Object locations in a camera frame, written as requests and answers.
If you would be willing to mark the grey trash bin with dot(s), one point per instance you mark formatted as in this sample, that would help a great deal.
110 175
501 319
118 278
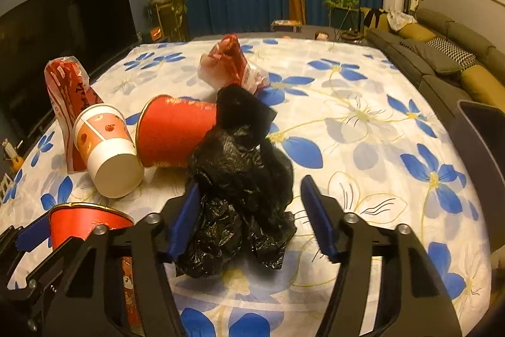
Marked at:
473 147

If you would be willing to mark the red white crumpled wrapper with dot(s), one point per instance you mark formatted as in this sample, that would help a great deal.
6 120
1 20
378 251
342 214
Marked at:
229 60

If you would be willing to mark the large yellow cushion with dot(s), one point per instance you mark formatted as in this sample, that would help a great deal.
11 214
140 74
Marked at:
485 86

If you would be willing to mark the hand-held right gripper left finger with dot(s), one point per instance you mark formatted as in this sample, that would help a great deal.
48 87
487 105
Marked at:
185 218

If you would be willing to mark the red paper cup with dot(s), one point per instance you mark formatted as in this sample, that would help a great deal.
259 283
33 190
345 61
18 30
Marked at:
177 131
79 224

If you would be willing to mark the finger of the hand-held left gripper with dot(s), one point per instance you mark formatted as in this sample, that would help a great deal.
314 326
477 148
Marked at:
33 236
43 270

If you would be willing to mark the grey sectional sofa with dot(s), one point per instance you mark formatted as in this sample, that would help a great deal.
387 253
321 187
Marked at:
398 45

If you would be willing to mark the black television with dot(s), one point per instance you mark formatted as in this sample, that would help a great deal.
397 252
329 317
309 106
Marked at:
59 45

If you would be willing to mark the black plastic bag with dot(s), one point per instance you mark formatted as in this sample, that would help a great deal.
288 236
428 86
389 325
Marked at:
236 171

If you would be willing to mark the orange box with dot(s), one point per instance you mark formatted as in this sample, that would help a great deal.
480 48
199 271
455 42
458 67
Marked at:
156 33

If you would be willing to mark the black jacket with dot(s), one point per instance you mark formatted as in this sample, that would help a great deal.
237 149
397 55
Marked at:
373 19

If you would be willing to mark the gold plant stand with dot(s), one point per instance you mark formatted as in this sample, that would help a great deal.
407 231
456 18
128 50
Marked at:
159 21

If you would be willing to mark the green potted plant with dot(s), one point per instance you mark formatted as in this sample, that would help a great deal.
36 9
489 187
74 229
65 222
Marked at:
343 0

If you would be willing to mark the orange fruit ornament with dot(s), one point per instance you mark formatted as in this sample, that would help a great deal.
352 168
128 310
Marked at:
16 164

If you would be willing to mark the small black white patterned cushion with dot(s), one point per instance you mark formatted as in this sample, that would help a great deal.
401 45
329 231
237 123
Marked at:
453 50

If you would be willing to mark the white cloth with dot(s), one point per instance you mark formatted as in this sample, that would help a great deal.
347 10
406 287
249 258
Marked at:
400 19

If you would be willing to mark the small yellow cushion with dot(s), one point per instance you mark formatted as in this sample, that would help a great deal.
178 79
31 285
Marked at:
416 32

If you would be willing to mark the white hanging object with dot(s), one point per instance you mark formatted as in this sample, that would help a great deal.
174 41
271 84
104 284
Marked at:
414 3

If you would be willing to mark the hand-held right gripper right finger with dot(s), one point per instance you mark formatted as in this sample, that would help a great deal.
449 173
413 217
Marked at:
315 218

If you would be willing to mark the red printed plastic bag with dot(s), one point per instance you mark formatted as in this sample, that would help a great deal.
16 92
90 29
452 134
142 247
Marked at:
67 92

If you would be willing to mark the small doll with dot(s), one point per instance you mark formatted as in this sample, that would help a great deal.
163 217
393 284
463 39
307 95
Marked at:
322 35

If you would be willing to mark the blue floral blanket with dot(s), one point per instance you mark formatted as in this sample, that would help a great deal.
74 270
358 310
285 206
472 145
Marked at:
355 147

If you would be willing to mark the white orange paper cup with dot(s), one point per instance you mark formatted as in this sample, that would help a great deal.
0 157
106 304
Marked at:
106 147

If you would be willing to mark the flat grey cushion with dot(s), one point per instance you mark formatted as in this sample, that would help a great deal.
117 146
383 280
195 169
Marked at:
432 58

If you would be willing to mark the flat printed box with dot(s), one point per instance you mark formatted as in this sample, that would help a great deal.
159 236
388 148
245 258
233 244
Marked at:
286 24

